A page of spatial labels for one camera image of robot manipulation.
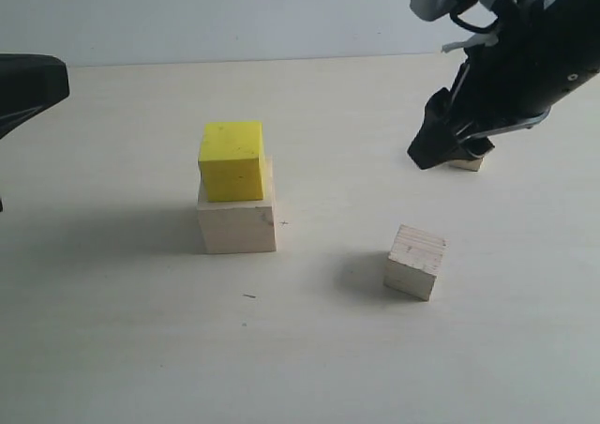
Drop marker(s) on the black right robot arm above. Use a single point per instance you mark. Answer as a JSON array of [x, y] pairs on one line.
[[482, 24]]

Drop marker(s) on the small pale wooden cube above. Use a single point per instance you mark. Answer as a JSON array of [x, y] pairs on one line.
[[467, 165]]

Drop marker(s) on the medium pale wooden cube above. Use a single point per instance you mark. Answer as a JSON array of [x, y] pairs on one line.
[[414, 262]]

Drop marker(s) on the large pale wooden cube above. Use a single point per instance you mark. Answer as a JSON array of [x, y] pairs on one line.
[[239, 227]]

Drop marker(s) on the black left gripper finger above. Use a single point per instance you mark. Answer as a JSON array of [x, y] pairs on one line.
[[30, 85]]

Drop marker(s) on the yellow cube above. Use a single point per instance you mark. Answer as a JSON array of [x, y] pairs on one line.
[[231, 161]]

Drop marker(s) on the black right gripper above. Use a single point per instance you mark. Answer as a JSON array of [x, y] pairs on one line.
[[543, 53]]

